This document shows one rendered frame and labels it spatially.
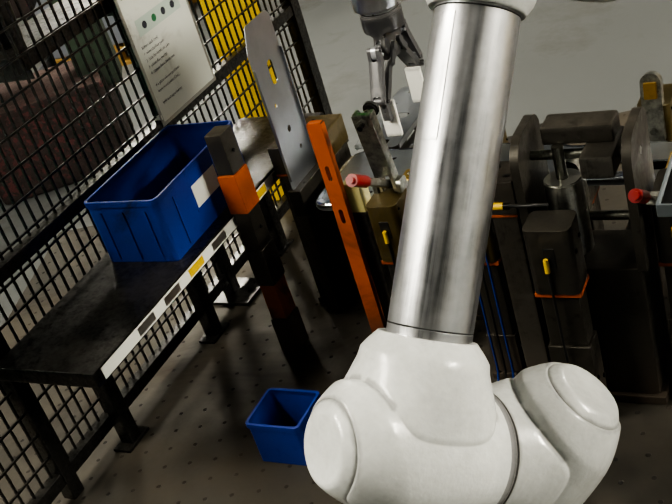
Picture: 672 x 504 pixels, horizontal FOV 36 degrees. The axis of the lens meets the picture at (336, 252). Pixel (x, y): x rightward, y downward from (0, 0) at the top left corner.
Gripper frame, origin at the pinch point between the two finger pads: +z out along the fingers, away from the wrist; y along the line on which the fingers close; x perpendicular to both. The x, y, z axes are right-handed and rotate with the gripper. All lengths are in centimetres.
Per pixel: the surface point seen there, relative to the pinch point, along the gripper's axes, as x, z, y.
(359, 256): 9.1, 21.0, -16.0
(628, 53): 27, 112, 281
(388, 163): -1.9, 2.0, -15.5
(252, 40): 26.5, -17.7, -1.3
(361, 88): 156, 112, 269
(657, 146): -42.1, 13.2, 6.5
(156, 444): 46, 43, -47
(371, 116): -1.9, -7.7, -16.9
